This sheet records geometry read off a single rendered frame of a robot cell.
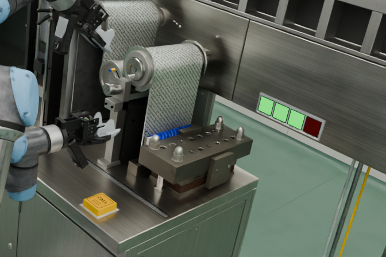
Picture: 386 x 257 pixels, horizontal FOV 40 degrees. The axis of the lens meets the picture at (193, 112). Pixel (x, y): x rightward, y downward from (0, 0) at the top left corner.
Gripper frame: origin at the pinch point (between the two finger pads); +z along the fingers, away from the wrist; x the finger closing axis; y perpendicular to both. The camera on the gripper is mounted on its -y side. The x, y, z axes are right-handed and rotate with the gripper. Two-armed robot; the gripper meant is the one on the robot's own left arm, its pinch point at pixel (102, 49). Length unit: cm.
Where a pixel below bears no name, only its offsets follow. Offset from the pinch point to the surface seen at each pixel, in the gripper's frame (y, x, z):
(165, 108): 0.3, -5.5, 33.0
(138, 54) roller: 7.5, 0.6, 13.8
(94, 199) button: -36.5, -13.9, 19.9
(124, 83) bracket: -2.0, 2.3, 18.2
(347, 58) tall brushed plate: 39, -51, 31
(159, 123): -4.9, -5.5, 34.8
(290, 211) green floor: 19, 14, 229
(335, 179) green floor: 66, 18, 285
